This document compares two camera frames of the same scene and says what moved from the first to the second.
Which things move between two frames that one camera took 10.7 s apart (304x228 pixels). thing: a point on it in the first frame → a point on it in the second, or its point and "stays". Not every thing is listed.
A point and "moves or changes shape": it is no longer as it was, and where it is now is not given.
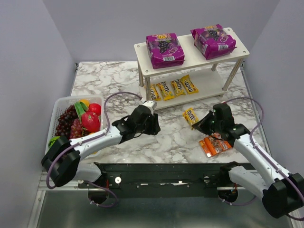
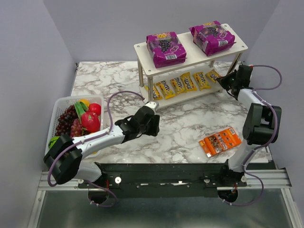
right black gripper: (205, 124) → (231, 82)
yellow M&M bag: (166, 94) stays
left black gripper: (154, 124) stays
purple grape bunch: (69, 124) stays
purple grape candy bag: (213, 41) moves or changes shape
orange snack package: (213, 144) stays
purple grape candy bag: (165, 50) stays
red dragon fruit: (90, 121) stays
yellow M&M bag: (190, 117) → (200, 79)
